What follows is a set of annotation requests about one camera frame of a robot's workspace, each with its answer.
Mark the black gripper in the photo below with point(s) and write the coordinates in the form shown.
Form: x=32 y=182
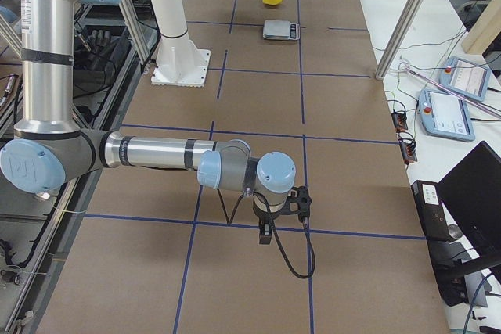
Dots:
x=266 y=217

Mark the orange circuit board near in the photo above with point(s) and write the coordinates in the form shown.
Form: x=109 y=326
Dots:
x=407 y=144

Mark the orange circuit board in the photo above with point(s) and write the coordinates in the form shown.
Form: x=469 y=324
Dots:
x=407 y=144
x=399 y=117

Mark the orange circuit board far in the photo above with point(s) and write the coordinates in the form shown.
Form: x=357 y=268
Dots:
x=399 y=117

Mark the black computer box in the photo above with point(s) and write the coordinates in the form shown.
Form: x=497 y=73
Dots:
x=445 y=250

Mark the silver digital kitchen scale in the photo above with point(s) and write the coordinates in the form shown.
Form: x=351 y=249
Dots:
x=282 y=30

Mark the near blue teach pendant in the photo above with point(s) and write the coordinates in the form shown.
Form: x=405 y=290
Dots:
x=445 y=116

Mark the blue teach pendant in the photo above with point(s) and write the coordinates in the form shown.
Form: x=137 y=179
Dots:
x=445 y=116
x=467 y=78

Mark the black monitor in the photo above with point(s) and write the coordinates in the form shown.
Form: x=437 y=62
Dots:
x=471 y=194

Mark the metal reacher grabber stick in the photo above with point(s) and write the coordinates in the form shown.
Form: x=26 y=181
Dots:
x=483 y=108

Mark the far blue teach pendant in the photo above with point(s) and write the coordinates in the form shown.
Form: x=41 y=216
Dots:
x=467 y=78

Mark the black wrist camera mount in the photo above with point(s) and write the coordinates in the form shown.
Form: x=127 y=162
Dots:
x=298 y=203

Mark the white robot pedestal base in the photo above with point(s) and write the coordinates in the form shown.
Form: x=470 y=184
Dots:
x=179 y=62

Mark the aluminium frame post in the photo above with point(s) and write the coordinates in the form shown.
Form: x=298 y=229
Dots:
x=402 y=26

